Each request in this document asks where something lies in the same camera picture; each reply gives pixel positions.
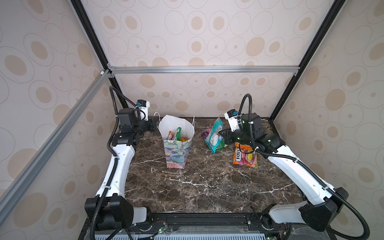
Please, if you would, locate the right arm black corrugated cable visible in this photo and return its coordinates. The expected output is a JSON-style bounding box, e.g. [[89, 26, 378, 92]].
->
[[236, 93, 371, 240]]

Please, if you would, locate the teal snack bag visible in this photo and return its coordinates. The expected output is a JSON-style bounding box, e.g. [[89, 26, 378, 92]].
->
[[205, 118, 225, 153]]

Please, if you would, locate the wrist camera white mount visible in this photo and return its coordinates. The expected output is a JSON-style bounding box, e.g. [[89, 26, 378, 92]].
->
[[136, 100, 150, 121], [224, 109, 240, 132]]

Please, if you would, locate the green Fox's candy bag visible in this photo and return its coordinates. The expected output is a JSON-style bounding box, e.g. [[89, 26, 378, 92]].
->
[[173, 127, 182, 141]]

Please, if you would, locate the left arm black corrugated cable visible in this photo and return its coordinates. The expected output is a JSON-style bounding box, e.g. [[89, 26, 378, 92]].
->
[[89, 85, 148, 240]]

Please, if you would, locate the pink yellow Fox's fruits bag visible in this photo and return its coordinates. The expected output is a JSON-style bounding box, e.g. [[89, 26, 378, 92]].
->
[[167, 131, 174, 140]]

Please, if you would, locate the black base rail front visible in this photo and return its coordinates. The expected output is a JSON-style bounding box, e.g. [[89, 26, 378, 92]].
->
[[77, 211, 338, 240]]

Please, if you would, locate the black corner frame post right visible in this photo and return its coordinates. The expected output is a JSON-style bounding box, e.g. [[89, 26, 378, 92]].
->
[[269, 0, 347, 123]]

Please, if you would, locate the floral paper bag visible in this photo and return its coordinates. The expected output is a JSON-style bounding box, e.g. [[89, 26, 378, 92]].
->
[[158, 115, 195, 169]]

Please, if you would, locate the green spring tea snack bag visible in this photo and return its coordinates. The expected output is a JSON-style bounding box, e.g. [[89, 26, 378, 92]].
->
[[216, 143, 228, 150]]

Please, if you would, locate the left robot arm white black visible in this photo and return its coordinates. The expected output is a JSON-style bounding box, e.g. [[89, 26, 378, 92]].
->
[[85, 107, 157, 233]]

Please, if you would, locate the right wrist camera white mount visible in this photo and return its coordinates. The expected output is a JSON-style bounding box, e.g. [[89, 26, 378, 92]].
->
[[224, 109, 240, 132]]

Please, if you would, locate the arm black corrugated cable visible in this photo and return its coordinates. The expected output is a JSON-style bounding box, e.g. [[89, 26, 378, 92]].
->
[[236, 93, 371, 240], [89, 85, 148, 240]]

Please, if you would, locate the silver aluminium rail back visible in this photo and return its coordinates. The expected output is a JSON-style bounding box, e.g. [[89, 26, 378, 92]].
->
[[110, 66, 300, 74]]

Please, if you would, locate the black corner frame post left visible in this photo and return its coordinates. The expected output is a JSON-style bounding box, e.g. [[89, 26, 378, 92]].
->
[[69, 0, 128, 109]]

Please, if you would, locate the black corner frame post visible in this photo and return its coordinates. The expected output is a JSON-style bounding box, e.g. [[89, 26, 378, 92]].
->
[[269, 0, 347, 123], [69, 0, 128, 109]]

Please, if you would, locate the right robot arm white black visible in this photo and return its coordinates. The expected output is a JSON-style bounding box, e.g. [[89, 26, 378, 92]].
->
[[219, 109, 343, 232]]

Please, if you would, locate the silver aluminium rail left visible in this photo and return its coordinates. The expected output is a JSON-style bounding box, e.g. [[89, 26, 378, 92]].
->
[[1, 69, 111, 225]]

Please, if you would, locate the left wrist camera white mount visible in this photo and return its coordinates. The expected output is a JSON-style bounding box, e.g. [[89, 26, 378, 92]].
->
[[136, 100, 150, 121]]

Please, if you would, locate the silver aluminium rail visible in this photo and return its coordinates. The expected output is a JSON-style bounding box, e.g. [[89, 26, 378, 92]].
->
[[1, 69, 111, 225], [110, 66, 300, 74]]

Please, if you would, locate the purple pink snack bag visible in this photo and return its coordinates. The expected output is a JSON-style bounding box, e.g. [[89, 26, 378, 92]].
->
[[202, 128, 212, 139]]

